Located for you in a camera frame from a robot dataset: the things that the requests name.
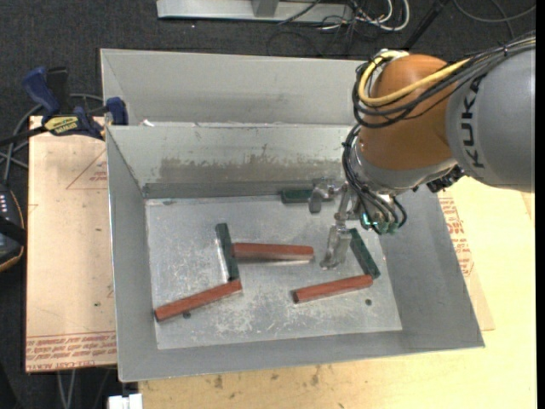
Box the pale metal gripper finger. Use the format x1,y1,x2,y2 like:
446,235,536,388
308,177,344,215
318,224,353,271

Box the red-brown flat block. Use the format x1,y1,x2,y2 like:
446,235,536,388
291,274,375,305
232,242,315,264
153,279,244,324

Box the grey metal bin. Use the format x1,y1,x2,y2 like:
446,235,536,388
100,48,485,383

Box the brown cardboard board, red print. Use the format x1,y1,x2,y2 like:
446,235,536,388
25,115,496,374

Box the dark green flat block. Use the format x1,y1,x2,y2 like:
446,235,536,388
347,228,382,280
280,188,317,205
215,222,241,283

